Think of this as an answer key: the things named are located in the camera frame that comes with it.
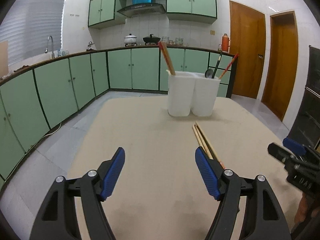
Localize grey window blinds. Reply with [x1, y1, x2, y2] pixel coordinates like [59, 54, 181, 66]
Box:
[0, 0, 70, 65]

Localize black chopstick patterned end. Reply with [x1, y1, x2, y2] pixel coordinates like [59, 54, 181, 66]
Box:
[211, 52, 223, 79]

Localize metal kitchen faucet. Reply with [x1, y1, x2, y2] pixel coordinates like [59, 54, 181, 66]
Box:
[45, 35, 55, 58]

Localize person's right hand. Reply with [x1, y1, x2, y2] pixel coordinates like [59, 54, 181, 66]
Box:
[294, 194, 312, 224]

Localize wooden board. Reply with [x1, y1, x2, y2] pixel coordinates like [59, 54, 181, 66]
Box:
[0, 41, 9, 77]

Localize pale chopstick red patterned end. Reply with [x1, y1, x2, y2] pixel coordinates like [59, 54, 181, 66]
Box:
[219, 52, 240, 79]
[195, 122, 226, 169]

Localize white double utensil holder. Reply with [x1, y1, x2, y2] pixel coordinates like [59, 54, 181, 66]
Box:
[167, 70, 222, 117]

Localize dark glass cabinet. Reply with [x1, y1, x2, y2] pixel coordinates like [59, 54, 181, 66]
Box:
[287, 45, 320, 155]

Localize wide wooden door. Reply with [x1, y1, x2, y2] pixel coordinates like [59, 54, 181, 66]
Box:
[229, 0, 266, 99]

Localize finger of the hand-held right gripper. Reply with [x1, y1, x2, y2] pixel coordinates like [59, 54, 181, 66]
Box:
[267, 142, 294, 168]
[283, 137, 320, 160]

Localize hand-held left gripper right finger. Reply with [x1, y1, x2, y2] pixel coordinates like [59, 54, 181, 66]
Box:
[195, 146, 292, 240]

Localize black range hood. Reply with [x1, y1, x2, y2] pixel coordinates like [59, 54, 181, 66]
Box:
[117, 3, 166, 18]

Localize orange thermos flask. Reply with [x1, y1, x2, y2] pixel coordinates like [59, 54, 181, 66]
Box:
[222, 33, 230, 53]

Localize green lower kitchen cabinets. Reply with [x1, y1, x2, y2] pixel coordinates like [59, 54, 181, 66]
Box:
[0, 46, 239, 185]

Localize black wok with lid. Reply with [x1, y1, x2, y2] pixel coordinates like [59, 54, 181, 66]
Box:
[143, 34, 161, 45]

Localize silver cooking pot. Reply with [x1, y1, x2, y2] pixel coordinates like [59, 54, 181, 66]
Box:
[124, 33, 138, 47]

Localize wooden chopstick red end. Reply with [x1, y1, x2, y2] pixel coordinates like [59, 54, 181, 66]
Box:
[161, 42, 176, 75]
[158, 42, 173, 76]

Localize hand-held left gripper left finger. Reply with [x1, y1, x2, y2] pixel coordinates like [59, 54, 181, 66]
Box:
[29, 147, 125, 240]

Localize white floor cable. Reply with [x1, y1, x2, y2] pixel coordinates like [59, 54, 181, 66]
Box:
[37, 121, 63, 140]

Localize narrow wooden door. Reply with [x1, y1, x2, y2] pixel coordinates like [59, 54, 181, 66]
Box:
[261, 9, 299, 122]

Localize brown wooden chopstick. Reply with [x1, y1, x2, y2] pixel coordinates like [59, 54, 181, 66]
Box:
[192, 126, 214, 160]
[194, 125, 219, 163]

